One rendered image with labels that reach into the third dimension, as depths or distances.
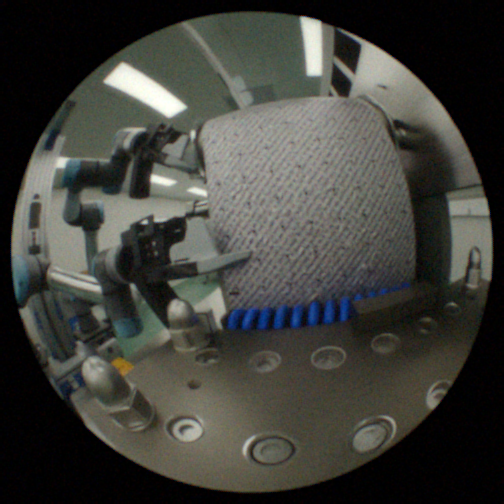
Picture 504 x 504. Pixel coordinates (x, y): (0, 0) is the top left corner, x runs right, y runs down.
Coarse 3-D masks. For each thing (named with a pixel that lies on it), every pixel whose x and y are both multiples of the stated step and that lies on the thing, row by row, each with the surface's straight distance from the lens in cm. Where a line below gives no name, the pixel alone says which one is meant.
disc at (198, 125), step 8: (200, 120) 27; (208, 120) 30; (192, 128) 24; (200, 128) 26; (192, 136) 23; (200, 136) 25; (192, 144) 22; (200, 144) 24; (200, 152) 23; (200, 160) 22; (200, 168) 22
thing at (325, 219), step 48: (288, 144) 19; (336, 144) 20; (384, 144) 23; (240, 192) 18; (288, 192) 17; (336, 192) 18; (384, 192) 20; (240, 240) 18; (288, 240) 17; (336, 240) 18; (384, 240) 20; (240, 288) 19; (288, 288) 18; (336, 288) 19
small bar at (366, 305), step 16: (416, 288) 18; (432, 288) 18; (352, 304) 15; (368, 304) 15; (384, 304) 15; (400, 304) 15; (416, 304) 17; (432, 304) 19; (352, 320) 16; (368, 320) 14; (384, 320) 15
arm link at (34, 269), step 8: (16, 256) 57; (24, 256) 60; (32, 256) 63; (16, 264) 55; (24, 264) 56; (32, 264) 59; (40, 264) 63; (16, 272) 55; (24, 272) 55; (32, 272) 58; (40, 272) 61; (16, 280) 55; (24, 280) 55; (32, 280) 58; (40, 280) 61; (16, 288) 55; (24, 288) 55; (32, 288) 59; (40, 288) 63; (16, 296) 56; (24, 296) 57; (24, 304) 63
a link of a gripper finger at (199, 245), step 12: (192, 228) 18; (204, 228) 18; (192, 240) 18; (204, 240) 18; (180, 252) 19; (192, 252) 18; (204, 252) 18; (216, 252) 17; (240, 252) 17; (204, 264) 17; (216, 264) 17; (228, 264) 17; (240, 264) 18
